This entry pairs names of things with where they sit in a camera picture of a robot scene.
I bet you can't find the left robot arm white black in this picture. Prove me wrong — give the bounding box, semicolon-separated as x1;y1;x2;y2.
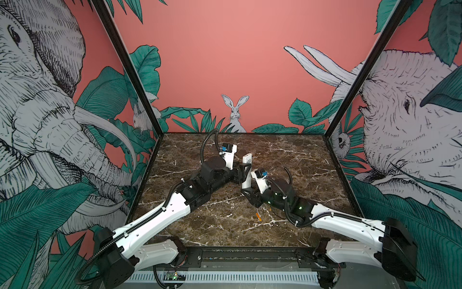
75;154;252;289

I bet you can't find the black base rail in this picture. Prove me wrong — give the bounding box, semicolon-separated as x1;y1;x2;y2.
161;246;346;270

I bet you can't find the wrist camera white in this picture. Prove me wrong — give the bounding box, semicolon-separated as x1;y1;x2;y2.
251;169;269;194
220;143;237;170

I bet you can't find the small green circuit board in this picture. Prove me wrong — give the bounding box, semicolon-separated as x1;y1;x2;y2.
164;272;186;282

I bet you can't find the black frame post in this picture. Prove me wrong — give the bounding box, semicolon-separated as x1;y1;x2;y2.
324;0;413;138
91;0;164;138

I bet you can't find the white remote control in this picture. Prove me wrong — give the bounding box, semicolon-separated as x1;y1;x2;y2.
241;153;252;189

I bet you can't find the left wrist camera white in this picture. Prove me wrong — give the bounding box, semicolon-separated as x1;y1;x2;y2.
220;143;237;170

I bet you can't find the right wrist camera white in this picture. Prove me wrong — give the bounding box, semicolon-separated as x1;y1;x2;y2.
251;169;269;194

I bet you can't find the right black frame post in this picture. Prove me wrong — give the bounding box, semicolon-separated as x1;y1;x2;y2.
324;0;413;138

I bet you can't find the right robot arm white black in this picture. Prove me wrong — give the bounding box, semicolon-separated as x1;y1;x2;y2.
241;177;419;282

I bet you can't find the white slotted cable duct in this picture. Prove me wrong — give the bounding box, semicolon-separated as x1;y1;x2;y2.
126;271;320;286

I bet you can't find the left black frame post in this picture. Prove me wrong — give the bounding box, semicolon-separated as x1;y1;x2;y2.
91;0;164;138

